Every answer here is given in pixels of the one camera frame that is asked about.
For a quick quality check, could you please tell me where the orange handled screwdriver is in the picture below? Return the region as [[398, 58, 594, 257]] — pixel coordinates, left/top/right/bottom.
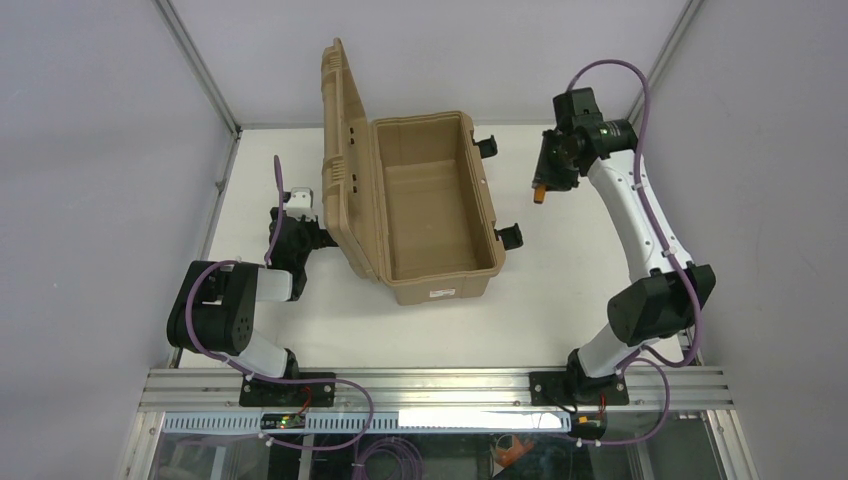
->
[[533, 185, 546, 205]]

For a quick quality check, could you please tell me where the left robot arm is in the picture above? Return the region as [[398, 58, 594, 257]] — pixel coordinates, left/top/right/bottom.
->
[[166, 207, 336, 381]]

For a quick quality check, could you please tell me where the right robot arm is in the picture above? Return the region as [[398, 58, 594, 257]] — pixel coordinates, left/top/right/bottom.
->
[[530, 88, 716, 405]]

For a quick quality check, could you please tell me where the tan plastic toolbox bin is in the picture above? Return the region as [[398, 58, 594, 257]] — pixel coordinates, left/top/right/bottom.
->
[[321, 39, 523, 306]]

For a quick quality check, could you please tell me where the orange object below table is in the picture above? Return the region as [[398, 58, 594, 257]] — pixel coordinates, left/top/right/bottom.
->
[[493, 434, 535, 468]]

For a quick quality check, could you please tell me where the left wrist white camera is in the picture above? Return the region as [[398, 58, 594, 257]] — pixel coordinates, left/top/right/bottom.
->
[[284, 187, 317, 222]]

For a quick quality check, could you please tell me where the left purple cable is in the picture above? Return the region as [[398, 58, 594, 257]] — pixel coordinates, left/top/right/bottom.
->
[[184, 155, 376, 453]]

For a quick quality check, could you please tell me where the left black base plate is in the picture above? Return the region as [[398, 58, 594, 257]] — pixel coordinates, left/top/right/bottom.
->
[[238, 371, 336, 409]]

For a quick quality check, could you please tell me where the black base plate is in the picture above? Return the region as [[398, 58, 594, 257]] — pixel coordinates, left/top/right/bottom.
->
[[238, 371, 336, 409], [528, 370, 630, 407]]

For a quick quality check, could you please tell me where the aluminium mounting rail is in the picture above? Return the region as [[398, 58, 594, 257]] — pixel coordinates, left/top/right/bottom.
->
[[138, 366, 736, 412]]

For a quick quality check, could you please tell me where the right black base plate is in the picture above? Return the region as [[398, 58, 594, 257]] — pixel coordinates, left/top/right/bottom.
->
[[528, 370, 630, 407]]

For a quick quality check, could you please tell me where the white slotted cable duct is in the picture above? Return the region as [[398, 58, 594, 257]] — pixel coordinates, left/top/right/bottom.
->
[[162, 409, 571, 436]]

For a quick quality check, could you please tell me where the coiled purple cable below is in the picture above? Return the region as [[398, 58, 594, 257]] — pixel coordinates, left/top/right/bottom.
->
[[351, 435, 425, 480]]

